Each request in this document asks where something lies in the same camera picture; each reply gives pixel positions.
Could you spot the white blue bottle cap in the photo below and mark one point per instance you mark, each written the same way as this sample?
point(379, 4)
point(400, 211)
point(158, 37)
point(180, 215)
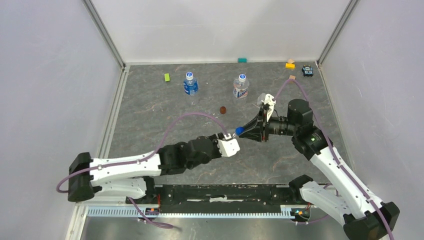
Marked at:
point(242, 78)

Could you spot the green block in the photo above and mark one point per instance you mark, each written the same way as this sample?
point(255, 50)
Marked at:
point(167, 77)

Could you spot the white slotted cable duct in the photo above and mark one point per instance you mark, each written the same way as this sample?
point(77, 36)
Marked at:
point(154, 212)

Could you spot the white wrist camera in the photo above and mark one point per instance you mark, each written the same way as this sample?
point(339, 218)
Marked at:
point(267, 101)
point(228, 145)

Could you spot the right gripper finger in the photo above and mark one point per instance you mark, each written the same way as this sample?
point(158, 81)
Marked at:
point(252, 134)
point(255, 123)

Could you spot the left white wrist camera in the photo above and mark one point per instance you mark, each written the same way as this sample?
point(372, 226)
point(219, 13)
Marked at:
point(228, 145)

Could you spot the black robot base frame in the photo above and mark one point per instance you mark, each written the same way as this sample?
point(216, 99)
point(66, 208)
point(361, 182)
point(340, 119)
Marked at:
point(221, 198)

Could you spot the solid blue bottle cap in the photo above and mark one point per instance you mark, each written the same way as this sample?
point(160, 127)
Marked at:
point(239, 130)

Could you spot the red label clear bottle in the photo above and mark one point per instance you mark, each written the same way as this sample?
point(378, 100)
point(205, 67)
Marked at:
point(240, 89)

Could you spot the black blue toy car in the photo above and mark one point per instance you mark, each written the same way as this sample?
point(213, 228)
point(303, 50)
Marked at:
point(307, 71)

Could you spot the yellow block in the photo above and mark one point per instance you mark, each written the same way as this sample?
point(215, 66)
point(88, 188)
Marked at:
point(290, 66)

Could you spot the brown cylinder block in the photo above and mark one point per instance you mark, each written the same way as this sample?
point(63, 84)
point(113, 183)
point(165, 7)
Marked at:
point(222, 110)

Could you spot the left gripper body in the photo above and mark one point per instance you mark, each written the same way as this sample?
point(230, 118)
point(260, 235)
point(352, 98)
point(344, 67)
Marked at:
point(216, 153)

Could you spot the blue label Pocari bottle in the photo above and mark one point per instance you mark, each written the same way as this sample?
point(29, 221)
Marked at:
point(191, 87)

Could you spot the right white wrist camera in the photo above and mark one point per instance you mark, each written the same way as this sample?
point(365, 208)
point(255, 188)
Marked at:
point(267, 101)

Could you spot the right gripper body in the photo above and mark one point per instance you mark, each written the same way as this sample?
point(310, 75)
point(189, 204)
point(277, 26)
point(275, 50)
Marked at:
point(265, 131)

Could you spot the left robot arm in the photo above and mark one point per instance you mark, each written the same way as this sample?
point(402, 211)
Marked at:
point(131, 176)

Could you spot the white blue Pocari cap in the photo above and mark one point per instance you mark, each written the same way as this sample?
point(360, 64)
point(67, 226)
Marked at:
point(189, 76)

